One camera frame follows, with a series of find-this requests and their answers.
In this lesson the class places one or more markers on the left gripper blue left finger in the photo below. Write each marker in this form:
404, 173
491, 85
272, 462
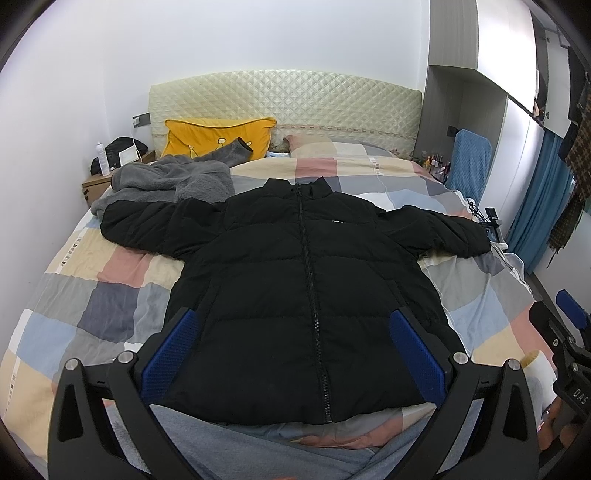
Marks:
163, 353

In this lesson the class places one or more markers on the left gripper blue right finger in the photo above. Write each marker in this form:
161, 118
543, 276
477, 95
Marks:
424, 355

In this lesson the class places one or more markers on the black puffer jacket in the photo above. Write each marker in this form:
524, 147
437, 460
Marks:
294, 286

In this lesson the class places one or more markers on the person's right hand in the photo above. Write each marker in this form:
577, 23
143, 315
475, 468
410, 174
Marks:
548, 432

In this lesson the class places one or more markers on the patchwork checked duvet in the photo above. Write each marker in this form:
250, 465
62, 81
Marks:
97, 299

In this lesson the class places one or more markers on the blue curtain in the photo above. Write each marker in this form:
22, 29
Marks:
545, 220

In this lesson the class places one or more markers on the wooden nightstand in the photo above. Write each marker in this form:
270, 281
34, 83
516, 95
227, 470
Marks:
96, 185

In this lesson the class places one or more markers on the grey fleece garment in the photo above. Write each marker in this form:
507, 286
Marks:
174, 178

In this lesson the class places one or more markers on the small bottles on desk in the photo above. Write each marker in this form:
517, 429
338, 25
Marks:
436, 165

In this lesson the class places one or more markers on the white spray bottle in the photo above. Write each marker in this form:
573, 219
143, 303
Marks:
102, 159

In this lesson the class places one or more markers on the blue towel on chair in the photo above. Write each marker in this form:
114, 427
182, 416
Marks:
470, 164

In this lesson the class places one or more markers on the black bag on nightstand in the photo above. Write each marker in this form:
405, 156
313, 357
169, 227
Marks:
118, 152

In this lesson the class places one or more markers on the yellow pillow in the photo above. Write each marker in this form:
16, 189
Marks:
199, 136

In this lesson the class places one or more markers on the pink pillow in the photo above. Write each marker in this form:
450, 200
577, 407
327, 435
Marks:
301, 145

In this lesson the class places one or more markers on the cream quilted headboard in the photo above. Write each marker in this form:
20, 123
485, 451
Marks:
338, 105

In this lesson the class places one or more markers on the wall socket panel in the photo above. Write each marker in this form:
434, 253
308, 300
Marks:
140, 120

